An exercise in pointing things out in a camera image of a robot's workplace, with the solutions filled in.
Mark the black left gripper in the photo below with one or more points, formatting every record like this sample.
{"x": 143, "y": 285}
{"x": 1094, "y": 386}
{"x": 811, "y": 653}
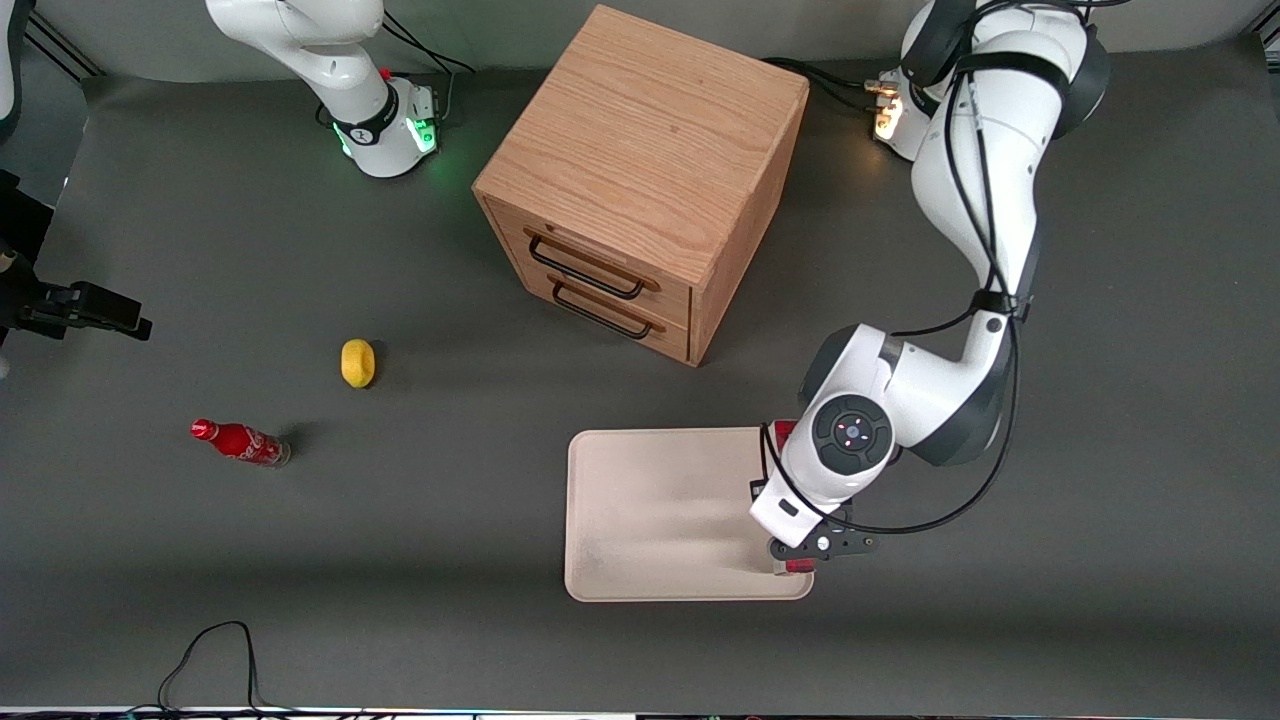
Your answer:
{"x": 756, "y": 489}

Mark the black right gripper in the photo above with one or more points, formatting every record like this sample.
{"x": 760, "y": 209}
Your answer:
{"x": 28, "y": 302}

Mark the red cookie box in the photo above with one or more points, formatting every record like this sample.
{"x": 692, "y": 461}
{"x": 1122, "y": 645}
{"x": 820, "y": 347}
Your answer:
{"x": 800, "y": 567}

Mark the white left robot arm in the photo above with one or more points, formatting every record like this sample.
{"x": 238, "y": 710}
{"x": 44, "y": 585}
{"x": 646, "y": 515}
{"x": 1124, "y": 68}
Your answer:
{"x": 1000, "y": 150}

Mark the beige plastic tray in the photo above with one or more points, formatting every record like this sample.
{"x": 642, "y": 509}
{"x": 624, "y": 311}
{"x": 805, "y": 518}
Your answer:
{"x": 650, "y": 520}

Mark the red cola bottle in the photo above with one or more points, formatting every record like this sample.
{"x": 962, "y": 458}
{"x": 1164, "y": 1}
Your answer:
{"x": 240, "y": 441}

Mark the yellow lemon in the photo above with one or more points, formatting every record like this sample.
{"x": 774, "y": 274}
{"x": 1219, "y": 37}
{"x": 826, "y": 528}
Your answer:
{"x": 357, "y": 363}

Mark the wooden lower drawer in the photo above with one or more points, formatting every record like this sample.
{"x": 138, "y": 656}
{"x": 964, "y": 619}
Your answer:
{"x": 672, "y": 338}

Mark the wooden drawer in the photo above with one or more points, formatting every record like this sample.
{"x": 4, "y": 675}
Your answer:
{"x": 672, "y": 295}
{"x": 672, "y": 338}

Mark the wooden upper drawer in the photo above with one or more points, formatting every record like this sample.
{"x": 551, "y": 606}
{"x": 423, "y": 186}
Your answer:
{"x": 672, "y": 295}

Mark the wooden two-drawer cabinet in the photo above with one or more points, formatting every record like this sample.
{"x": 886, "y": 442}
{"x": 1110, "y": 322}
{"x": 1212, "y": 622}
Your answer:
{"x": 640, "y": 130}

